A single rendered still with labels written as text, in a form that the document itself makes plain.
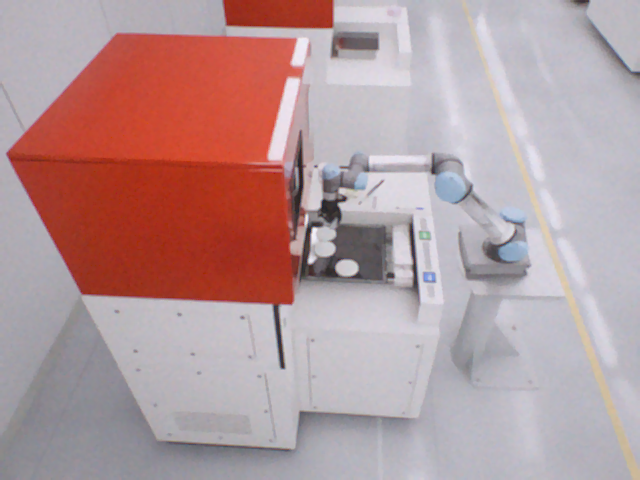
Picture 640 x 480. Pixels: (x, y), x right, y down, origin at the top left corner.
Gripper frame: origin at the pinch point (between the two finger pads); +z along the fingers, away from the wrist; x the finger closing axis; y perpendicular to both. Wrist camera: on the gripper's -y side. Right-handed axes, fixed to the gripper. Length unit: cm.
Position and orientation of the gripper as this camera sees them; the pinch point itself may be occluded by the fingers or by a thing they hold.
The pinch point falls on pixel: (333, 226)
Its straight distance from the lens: 234.3
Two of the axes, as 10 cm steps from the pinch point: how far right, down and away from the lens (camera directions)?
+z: 0.1, 7.2, 6.9
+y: -6.1, 5.6, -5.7
